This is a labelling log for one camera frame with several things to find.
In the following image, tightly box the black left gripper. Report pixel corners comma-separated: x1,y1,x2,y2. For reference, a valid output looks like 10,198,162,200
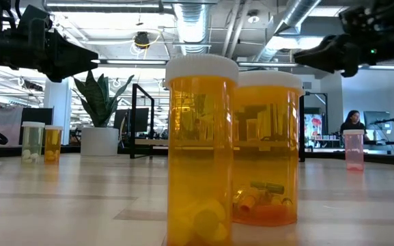
0,5,99,83

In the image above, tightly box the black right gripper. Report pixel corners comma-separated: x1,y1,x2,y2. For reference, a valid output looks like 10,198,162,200
294,5,386,78

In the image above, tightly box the small orange pill bottle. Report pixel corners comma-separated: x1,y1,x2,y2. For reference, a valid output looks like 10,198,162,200
165,53,240,246
44,124,64,163

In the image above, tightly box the clear pill bottle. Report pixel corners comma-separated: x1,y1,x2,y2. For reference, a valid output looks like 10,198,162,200
20,121,46,165

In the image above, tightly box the small pink pill bottle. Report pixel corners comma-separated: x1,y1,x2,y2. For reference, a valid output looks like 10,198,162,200
342,128,365,172

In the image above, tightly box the black partition panel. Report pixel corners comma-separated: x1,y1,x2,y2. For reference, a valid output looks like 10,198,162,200
18,107,54,146

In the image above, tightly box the person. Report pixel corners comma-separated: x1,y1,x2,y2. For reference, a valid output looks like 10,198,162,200
339,109,371,141

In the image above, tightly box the grey computer monitor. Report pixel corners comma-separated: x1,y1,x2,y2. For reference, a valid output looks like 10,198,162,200
363,110,392,131

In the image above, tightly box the green plant in white pot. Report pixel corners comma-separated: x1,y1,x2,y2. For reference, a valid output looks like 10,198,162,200
72,70,135,157

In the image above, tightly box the white cloth banner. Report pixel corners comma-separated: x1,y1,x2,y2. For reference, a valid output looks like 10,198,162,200
0,105,24,147

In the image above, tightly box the black computer monitor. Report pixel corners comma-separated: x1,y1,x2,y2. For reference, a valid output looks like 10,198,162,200
113,107,150,138

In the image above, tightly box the large orange bottle with capsules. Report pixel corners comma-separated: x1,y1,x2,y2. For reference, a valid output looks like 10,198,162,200
232,70,306,227

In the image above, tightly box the silver ribbed air duct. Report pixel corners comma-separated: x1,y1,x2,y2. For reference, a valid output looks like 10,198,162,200
254,0,322,62
171,2,215,55

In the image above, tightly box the colourful wall poster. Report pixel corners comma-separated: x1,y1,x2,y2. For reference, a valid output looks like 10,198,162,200
304,113,324,137

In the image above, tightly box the black overhead camera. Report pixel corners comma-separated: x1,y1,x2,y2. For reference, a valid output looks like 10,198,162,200
133,31,152,49

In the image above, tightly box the wooden shelf with black frame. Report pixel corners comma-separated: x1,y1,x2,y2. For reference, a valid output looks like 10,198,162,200
129,83,329,163

